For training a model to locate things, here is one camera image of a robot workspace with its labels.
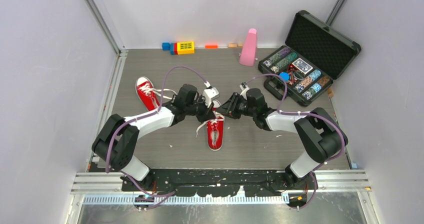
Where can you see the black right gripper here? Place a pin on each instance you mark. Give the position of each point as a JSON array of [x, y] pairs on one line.
[[229, 108]]

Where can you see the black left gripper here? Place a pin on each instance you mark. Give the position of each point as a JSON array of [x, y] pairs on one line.
[[207, 113]]

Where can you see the white shoelace of sneaker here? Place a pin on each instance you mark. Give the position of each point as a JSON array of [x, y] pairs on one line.
[[207, 121], [159, 91]]

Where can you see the red canvas sneaker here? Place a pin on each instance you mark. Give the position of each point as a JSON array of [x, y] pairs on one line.
[[215, 129], [149, 103]]

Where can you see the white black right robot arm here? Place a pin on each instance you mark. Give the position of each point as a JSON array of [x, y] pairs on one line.
[[320, 136]]

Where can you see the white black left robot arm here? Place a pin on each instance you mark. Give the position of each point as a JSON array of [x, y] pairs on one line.
[[117, 140]]

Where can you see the yellow toy block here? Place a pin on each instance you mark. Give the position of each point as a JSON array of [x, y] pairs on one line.
[[185, 48]]

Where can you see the pink metronome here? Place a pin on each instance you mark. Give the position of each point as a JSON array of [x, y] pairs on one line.
[[249, 49]]

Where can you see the orange flat block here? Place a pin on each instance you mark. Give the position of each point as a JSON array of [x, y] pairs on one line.
[[211, 46]]

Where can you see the red toy block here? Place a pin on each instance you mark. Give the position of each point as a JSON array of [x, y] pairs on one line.
[[173, 49]]

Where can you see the blue toy cube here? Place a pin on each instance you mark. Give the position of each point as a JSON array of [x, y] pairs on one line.
[[166, 46]]

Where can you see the wooden block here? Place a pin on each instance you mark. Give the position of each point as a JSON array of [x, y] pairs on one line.
[[232, 45]]

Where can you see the blue round dealer chip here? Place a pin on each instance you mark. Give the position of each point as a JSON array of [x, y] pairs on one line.
[[284, 76]]

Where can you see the playing card deck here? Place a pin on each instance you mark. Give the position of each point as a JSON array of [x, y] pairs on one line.
[[302, 66]]

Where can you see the black poker chip case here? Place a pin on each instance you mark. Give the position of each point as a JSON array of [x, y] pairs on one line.
[[317, 43]]

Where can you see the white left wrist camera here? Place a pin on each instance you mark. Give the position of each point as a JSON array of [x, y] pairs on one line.
[[211, 95]]

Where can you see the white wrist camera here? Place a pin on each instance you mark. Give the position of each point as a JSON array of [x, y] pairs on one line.
[[244, 88], [211, 95]]

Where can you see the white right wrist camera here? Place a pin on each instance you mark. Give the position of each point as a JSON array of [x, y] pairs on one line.
[[244, 88]]

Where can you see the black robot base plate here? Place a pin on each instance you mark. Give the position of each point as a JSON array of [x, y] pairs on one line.
[[219, 182]]

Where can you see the aluminium frame rail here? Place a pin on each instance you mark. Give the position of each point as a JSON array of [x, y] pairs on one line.
[[106, 189]]

